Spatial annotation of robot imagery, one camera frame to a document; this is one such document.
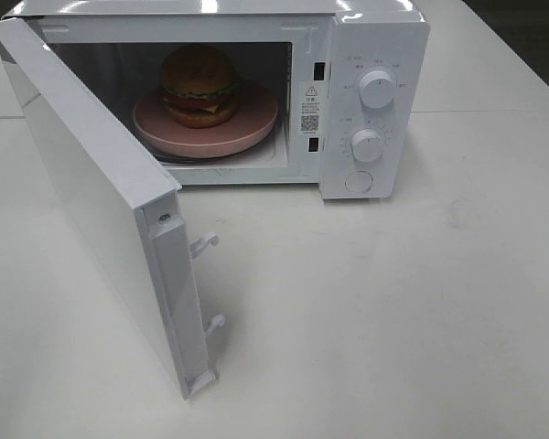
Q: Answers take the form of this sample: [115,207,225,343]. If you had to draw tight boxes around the round white door release button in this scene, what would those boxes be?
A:
[345,171,373,193]

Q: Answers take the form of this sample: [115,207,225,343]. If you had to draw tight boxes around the pink round plate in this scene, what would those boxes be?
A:
[133,82,278,159]

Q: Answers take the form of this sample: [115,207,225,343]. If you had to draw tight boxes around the white microwave door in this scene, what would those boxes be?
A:
[0,18,225,398]

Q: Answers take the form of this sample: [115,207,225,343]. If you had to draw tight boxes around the toy hamburger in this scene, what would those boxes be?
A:
[160,44,241,129]

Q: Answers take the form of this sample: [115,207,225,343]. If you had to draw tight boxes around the lower white microwave knob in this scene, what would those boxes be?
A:
[350,129,384,163]

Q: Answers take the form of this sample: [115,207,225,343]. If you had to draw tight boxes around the white microwave knob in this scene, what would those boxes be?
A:
[356,66,397,110]
[350,129,384,163]

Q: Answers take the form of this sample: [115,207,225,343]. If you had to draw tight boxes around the white microwave oven body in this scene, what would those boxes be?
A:
[0,1,430,199]

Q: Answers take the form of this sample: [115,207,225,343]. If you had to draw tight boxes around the upper white microwave knob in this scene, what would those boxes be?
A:
[356,66,397,110]

